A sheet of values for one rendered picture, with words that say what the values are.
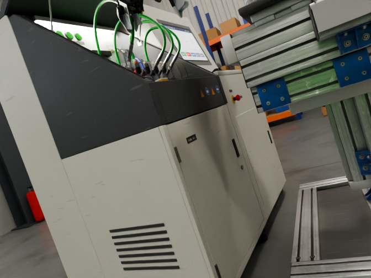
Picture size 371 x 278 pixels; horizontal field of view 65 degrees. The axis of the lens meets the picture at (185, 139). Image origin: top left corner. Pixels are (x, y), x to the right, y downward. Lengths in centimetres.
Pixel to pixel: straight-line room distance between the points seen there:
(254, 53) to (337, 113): 41
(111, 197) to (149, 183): 22
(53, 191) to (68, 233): 22
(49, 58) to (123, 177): 58
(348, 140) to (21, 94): 140
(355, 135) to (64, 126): 115
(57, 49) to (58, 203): 71
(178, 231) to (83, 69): 73
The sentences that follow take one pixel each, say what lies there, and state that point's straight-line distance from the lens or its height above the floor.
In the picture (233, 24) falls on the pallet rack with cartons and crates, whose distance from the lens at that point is 681.
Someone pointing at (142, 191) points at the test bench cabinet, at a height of 57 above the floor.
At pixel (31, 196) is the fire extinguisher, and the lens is 500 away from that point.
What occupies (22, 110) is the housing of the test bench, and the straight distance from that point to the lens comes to 158.
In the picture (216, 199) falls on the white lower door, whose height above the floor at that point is 42.
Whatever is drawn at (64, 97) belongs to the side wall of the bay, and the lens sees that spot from 134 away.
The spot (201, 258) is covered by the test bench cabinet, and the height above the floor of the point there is 28.
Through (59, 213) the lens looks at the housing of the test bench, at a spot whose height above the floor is 55.
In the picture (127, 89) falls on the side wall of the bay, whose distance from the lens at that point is 111.
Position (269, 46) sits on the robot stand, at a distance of 95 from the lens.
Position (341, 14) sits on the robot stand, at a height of 90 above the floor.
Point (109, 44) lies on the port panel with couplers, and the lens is 188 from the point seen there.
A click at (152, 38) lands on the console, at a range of 188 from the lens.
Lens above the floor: 79
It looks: 4 degrees down
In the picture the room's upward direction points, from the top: 19 degrees counter-clockwise
